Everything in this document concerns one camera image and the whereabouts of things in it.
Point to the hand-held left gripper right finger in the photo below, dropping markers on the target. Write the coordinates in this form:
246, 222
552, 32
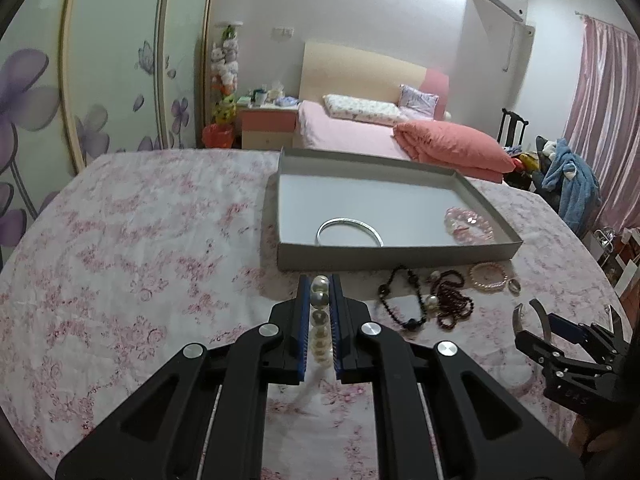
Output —
335, 320

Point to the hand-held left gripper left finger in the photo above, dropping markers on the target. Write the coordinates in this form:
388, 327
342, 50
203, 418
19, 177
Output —
303, 320

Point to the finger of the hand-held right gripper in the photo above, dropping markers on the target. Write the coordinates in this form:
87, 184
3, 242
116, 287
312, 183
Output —
620, 327
562, 325

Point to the grey cardboard box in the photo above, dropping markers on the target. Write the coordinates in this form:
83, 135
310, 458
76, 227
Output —
375, 195

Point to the silver hoop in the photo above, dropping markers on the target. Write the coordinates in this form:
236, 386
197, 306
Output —
345, 220

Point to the blue garment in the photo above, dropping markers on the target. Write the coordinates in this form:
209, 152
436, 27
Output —
570, 180

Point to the pile of colourful clothes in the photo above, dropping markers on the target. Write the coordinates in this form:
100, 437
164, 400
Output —
525, 162

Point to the bed with pink sheet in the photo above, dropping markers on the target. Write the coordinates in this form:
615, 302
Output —
345, 135

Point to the pink and cream nightstand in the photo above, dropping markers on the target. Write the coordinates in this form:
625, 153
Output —
265, 125

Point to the red trash bin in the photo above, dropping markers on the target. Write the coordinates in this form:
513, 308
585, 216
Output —
217, 136

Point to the black wooden chair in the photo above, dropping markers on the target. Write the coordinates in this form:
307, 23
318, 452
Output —
512, 125

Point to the salmon folded quilt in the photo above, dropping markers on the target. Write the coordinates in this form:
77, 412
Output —
450, 147

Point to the pink curtain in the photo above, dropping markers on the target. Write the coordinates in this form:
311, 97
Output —
605, 120

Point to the floral pillow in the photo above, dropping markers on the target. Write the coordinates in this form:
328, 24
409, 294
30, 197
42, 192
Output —
360, 109

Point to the blue folded cloth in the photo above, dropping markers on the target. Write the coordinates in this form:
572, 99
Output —
287, 103

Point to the yellow green plush toy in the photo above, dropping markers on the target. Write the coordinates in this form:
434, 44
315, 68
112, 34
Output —
225, 110

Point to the lilac small pillow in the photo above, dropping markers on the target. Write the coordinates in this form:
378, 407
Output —
419, 100

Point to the cream and pink headboard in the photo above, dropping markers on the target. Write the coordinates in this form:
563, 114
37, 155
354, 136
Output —
360, 70

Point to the plush toy tower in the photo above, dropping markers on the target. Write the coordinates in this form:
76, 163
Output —
224, 60

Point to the floral sliding door wardrobe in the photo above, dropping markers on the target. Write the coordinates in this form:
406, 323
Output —
110, 85

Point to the wall socket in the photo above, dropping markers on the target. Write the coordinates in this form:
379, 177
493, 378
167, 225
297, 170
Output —
282, 32

